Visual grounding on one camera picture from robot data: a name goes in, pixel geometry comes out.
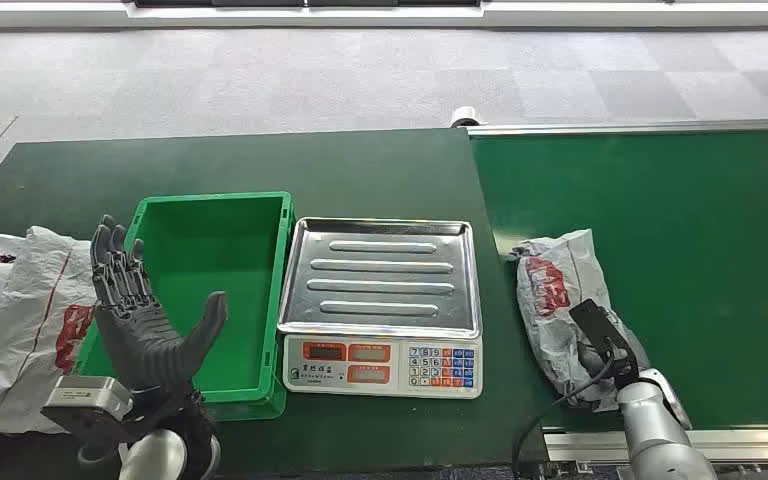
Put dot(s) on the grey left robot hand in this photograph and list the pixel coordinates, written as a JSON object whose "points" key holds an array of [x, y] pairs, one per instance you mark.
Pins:
{"points": [[139, 331]]}

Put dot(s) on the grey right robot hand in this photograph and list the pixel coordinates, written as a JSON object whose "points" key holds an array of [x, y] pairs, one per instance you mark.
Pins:
{"points": [[594, 363]]}

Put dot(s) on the grey package with red print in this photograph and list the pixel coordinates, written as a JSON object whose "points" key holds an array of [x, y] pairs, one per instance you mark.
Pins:
{"points": [[556, 285]]}

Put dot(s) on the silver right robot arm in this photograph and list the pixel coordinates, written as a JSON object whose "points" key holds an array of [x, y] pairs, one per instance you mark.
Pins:
{"points": [[662, 437]]}

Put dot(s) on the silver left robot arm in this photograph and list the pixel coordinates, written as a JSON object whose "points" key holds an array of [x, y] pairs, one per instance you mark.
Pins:
{"points": [[172, 454]]}

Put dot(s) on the green conveyor belt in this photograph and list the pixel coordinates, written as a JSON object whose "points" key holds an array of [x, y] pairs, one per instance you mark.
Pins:
{"points": [[689, 232]]}

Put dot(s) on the white conveyor roller end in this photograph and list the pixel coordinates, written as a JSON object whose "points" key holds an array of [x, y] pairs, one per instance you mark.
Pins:
{"points": [[466, 116]]}

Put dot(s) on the green plastic bin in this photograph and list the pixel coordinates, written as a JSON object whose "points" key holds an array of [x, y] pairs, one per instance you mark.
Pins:
{"points": [[225, 265]]}

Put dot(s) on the large white bag red stripe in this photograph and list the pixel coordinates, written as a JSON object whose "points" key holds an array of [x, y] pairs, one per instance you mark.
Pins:
{"points": [[20, 344]]}

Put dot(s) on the white electronic scale body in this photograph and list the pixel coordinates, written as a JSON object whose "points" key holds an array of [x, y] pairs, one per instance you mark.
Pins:
{"points": [[371, 368]]}

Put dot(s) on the steel scale tray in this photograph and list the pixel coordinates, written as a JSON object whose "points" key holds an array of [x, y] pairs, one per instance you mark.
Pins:
{"points": [[384, 278]]}

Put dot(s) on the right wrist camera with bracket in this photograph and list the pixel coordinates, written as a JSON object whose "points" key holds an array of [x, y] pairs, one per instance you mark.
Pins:
{"points": [[601, 328]]}

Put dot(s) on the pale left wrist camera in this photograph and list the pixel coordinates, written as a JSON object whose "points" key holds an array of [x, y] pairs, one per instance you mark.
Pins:
{"points": [[89, 395]]}

